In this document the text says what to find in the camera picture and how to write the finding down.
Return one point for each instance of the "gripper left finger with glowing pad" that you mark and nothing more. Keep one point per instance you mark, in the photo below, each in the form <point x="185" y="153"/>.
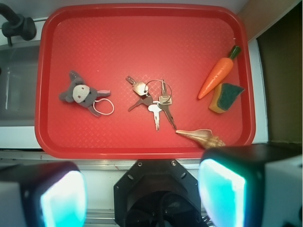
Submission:
<point x="43" y="195"/>

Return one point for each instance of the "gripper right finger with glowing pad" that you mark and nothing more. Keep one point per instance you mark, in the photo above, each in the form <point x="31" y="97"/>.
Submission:
<point x="260" y="185"/>

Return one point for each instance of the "tan spiral seashell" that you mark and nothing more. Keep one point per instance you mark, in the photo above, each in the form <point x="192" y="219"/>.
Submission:
<point x="204" y="137"/>

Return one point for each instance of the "yellow green sponge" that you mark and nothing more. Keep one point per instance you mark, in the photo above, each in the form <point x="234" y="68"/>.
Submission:
<point x="225" y="94"/>

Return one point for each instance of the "orange toy carrot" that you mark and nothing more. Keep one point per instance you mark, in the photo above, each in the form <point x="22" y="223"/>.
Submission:
<point x="219" y="72"/>

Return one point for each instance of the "bunch of metal keys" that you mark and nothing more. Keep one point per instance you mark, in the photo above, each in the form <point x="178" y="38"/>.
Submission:
<point x="153" y="105"/>

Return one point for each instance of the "stainless steel sink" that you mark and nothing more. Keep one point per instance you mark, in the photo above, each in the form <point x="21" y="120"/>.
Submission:
<point x="18" y="77"/>

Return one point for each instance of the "red plastic tray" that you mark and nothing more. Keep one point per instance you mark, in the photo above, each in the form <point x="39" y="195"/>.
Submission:
<point x="106" y="43"/>

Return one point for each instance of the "black faucet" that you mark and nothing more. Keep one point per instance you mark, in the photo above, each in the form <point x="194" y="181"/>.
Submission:
<point x="16" y="25"/>

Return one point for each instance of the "black octagonal mount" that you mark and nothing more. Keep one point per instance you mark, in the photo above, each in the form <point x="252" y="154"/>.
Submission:
<point x="157" y="193"/>

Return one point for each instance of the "gray plush animal keychain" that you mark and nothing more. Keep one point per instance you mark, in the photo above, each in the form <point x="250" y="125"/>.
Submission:
<point x="85" y="95"/>

